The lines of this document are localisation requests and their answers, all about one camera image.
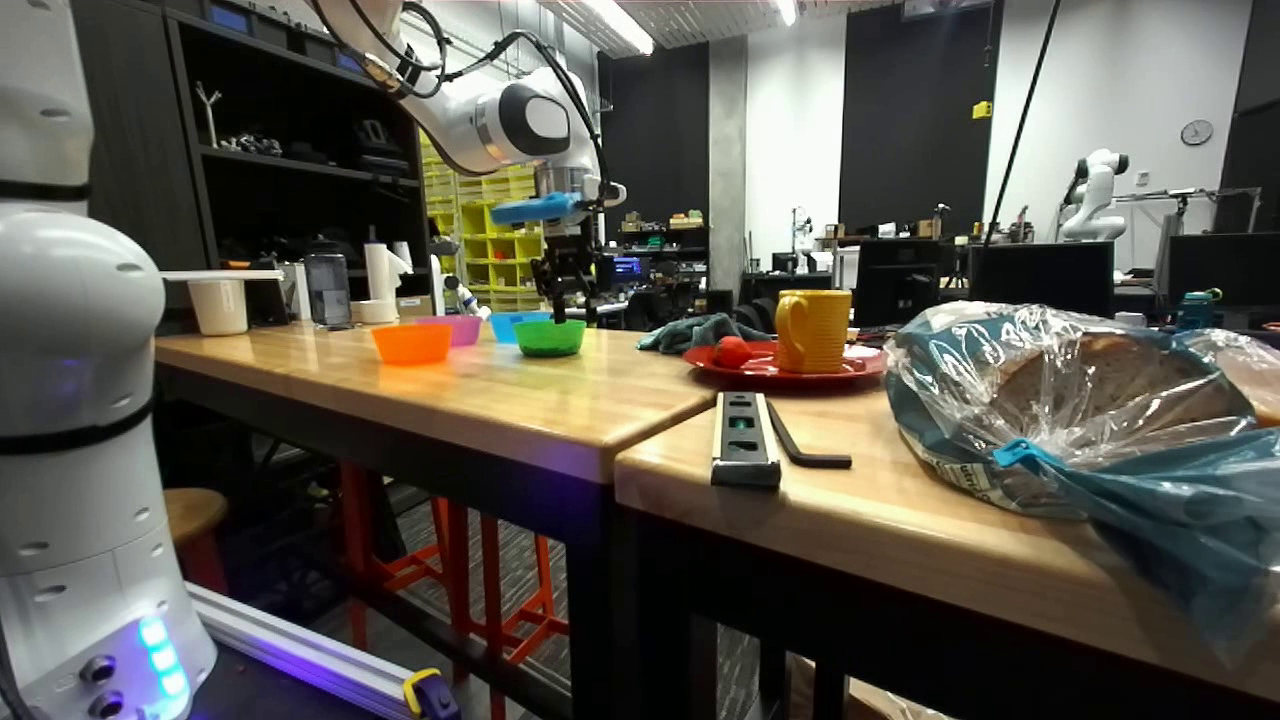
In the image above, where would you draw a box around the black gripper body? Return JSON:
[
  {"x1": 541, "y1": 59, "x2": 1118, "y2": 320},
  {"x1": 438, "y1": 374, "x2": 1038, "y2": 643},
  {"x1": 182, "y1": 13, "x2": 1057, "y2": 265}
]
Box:
[{"x1": 535, "y1": 224, "x2": 599, "y2": 320}]

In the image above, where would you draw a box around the green plastic bowl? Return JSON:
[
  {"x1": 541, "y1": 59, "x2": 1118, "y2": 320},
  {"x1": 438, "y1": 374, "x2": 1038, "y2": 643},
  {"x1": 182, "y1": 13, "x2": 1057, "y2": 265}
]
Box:
[{"x1": 516, "y1": 320, "x2": 586, "y2": 362}]

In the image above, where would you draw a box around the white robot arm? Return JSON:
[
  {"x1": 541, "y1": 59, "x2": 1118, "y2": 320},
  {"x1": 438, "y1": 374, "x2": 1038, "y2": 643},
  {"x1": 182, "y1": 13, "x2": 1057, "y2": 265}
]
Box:
[{"x1": 0, "y1": 0, "x2": 216, "y2": 720}]

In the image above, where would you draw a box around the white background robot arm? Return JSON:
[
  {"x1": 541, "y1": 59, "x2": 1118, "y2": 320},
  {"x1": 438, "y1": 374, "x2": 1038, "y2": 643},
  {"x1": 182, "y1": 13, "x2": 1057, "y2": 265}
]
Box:
[{"x1": 1060, "y1": 148, "x2": 1128, "y2": 246}]

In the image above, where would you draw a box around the blue plastic bowl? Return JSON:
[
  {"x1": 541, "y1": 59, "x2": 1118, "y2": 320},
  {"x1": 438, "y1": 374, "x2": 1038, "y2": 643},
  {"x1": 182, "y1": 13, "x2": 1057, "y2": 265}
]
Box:
[{"x1": 488, "y1": 313, "x2": 549, "y2": 345}]

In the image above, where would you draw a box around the purple plastic bowl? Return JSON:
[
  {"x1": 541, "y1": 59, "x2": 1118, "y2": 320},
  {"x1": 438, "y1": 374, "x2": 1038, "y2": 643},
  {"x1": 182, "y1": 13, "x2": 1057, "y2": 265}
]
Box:
[{"x1": 422, "y1": 318, "x2": 481, "y2": 350}]

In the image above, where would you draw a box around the orange plastic bowl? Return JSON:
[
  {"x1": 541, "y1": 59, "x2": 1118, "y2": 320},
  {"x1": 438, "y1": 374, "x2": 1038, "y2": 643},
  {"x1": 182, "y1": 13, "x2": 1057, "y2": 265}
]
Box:
[{"x1": 371, "y1": 326, "x2": 453, "y2": 368}]

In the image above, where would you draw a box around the teal cloth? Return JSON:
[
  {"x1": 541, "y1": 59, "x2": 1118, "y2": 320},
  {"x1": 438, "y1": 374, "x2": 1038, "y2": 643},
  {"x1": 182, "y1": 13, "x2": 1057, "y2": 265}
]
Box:
[{"x1": 641, "y1": 313, "x2": 766, "y2": 355}]

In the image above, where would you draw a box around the red tomato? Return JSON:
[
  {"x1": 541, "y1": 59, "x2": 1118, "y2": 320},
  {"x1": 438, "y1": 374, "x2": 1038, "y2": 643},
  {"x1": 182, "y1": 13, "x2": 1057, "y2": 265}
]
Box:
[{"x1": 711, "y1": 338, "x2": 754, "y2": 368}]

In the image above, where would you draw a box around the red plate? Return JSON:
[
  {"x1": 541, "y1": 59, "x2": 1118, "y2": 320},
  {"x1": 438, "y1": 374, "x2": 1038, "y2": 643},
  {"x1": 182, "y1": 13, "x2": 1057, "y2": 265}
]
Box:
[{"x1": 686, "y1": 342, "x2": 889, "y2": 397}]

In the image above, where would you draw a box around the yellow mug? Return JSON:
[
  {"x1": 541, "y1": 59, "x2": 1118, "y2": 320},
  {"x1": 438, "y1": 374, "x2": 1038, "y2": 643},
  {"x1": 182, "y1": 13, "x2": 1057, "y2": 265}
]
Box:
[{"x1": 775, "y1": 290, "x2": 854, "y2": 375}]

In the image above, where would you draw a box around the grey power strip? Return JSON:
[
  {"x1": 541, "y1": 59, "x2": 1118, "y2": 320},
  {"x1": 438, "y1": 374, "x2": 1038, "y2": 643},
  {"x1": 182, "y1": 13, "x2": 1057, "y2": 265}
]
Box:
[{"x1": 711, "y1": 391, "x2": 779, "y2": 494}]

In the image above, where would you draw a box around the black allen key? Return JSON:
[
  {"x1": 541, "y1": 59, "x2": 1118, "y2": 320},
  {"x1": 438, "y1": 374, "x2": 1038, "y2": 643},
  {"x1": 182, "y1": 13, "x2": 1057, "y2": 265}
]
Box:
[{"x1": 762, "y1": 391, "x2": 858, "y2": 473}]

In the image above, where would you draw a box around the black shelving unit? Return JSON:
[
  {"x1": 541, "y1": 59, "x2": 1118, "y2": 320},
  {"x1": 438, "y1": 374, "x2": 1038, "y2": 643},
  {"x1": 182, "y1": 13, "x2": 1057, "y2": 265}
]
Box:
[{"x1": 71, "y1": 0, "x2": 424, "y2": 326}]

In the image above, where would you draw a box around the white cup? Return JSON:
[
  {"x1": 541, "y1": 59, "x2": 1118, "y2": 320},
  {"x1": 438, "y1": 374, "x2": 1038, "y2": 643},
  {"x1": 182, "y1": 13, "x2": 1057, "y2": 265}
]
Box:
[{"x1": 190, "y1": 281, "x2": 249, "y2": 338}]

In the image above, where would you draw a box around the wooden round stool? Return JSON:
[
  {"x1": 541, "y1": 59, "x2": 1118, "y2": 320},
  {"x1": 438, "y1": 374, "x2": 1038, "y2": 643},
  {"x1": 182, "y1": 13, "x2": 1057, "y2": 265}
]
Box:
[{"x1": 163, "y1": 490, "x2": 230, "y2": 594}]

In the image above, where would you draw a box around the bread in plastic bag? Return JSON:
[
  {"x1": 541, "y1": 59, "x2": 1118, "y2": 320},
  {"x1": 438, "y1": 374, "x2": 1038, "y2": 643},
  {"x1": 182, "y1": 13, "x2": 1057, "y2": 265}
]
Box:
[{"x1": 884, "y1": 302, "x2": 1280, "y2": 658}]

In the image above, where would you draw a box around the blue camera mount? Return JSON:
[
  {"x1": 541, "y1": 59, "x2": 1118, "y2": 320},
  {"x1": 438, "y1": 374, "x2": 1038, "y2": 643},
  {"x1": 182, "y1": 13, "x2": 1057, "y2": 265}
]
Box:
[{"x1": 491, "y1": 194, "x2": 586, "y2": 224}]

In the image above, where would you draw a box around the wall clock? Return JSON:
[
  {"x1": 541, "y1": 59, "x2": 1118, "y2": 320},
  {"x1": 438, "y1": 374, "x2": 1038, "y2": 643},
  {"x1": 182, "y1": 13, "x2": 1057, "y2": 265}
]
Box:
[{"x1": 1182, "y1": 121, "x2": 1216, "y2": 148}]

